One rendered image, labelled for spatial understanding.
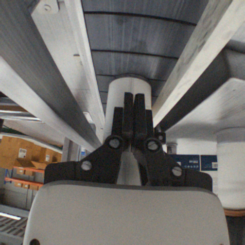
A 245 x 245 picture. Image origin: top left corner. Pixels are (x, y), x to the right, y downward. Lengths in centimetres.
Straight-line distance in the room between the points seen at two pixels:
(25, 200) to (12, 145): 728
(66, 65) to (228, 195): 42
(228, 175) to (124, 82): 31
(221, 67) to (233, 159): 23
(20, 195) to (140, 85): 912
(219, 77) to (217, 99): 4
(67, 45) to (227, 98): 23
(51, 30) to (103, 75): 9
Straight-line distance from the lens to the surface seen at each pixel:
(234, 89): 21
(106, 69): 16
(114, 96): 15
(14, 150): 194
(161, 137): 34
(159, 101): 16
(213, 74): 22
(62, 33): 21
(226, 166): 39
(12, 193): 940
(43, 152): 271
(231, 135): 39
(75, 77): 28
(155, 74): 16
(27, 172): 805
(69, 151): 44
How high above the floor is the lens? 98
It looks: 18 degrees down
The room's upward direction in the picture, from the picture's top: 176 degrees counter-clockwise
